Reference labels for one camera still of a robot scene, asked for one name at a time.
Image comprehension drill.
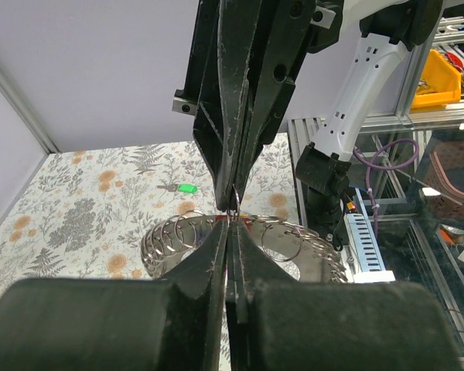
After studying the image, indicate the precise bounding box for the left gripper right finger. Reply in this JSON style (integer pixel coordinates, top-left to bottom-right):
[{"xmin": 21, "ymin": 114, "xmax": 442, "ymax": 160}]
[{"xmin": 226, "ymin": 222, "xmax": 461, "ymax": 371}]

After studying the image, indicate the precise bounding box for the green key tag with key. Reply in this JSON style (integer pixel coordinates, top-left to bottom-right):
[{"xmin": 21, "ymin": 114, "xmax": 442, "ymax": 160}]
[{"xmin": 157, "ymin": 184, "xmax": 198, "ymax": 194}]

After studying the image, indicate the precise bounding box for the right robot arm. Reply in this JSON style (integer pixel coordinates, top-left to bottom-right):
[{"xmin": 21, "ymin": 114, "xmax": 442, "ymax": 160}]
[{"xmin": 172, "ymin": 1, "xmax": 443, "ymax": 233}]

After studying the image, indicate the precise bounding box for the floral table mat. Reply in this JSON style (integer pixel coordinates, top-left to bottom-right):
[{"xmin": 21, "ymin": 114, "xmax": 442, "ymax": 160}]
[{"xmin": 0, "ymin": 141, "xmax": 232, "ymax": 369}]

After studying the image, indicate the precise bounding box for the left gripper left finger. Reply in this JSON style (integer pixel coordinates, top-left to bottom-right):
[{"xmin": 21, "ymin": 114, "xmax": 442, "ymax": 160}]
[{"xmin": 0, "ymin": 221, "xmax": 228, "ymax": 370}]

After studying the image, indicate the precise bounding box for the metal ring disc with keyrings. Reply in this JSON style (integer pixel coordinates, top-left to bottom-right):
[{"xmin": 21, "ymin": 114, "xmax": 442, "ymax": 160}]
[{"xmin": 140, "ymin": 209, "xmax": 349, "ymax": 298}]

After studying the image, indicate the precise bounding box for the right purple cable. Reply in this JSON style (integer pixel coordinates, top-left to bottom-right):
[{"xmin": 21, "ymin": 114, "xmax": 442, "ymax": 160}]
[{"xmin": 351, "ymin": 138, "xmax": 421, "ymax": 237}]

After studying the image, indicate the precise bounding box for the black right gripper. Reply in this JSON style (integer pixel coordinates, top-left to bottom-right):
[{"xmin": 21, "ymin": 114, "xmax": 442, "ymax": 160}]
[{"xmin": 172, "ymin": 0, "xmax": 341, "ymax": 213}]

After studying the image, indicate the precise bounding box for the yellow plastic storage bin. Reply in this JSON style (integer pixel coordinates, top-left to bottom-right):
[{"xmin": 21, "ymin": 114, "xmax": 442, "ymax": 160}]
[{"xmin": 411, "ymin": 49, "xmax": 462, "ymax": 110}]

